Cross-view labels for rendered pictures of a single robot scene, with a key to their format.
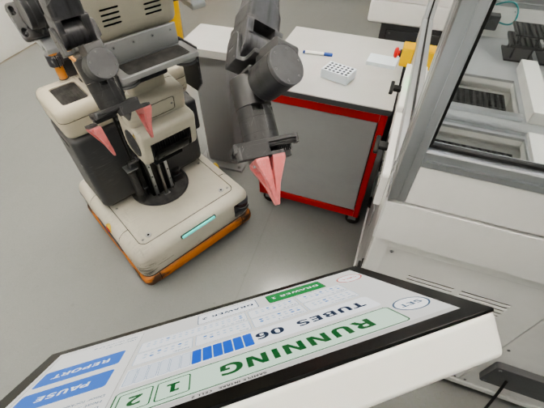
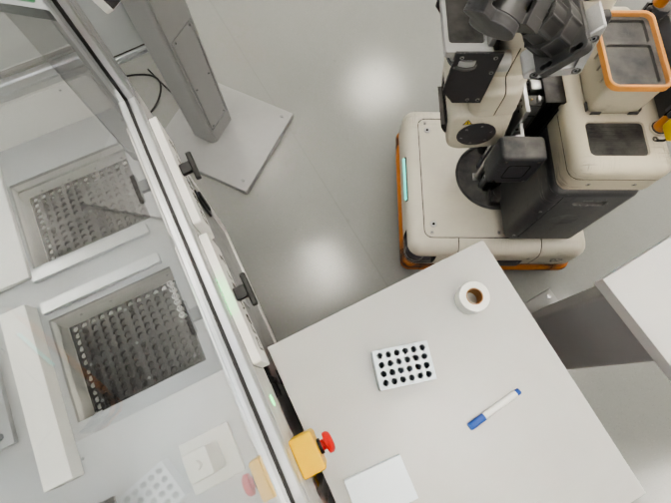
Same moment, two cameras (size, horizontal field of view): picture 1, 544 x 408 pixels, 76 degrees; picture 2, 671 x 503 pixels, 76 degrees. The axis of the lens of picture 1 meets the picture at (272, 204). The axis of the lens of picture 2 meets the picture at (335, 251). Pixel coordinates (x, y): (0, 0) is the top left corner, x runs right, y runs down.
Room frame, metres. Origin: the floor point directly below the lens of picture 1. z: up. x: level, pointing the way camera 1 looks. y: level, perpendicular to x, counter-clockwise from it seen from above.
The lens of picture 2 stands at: (1.32, -0.42, 1.76)
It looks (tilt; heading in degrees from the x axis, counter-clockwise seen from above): 72 degrees down; 134
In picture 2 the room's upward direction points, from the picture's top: straight up
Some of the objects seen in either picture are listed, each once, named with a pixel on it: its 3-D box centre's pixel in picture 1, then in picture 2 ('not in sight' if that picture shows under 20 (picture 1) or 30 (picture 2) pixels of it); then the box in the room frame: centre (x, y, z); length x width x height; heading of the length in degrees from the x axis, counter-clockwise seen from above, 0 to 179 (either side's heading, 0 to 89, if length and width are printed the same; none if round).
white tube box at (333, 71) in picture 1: (337, 73); (402, 365); (1.38, -0.28, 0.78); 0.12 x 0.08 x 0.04; 55
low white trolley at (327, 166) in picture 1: (326, 129); (416, 409); (1.52, -0.29, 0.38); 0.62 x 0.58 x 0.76; 160
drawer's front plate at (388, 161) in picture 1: (388, 155); (182, 179); (0.74, -0.33, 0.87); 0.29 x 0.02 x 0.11; 160
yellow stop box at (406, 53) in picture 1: (406, 53); (310, 451); (1.35, -0.53, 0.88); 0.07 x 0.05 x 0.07; 160
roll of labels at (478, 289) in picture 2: not in sight; (471, 297); (1.40, -0.06, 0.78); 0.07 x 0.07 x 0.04
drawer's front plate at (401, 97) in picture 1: (401, 98); (234, 300); (1.04, -0.44, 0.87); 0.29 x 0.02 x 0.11; 160
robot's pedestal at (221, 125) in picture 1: (222, 104); (595, 324); (1.78, 0.29, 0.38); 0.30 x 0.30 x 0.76; 73
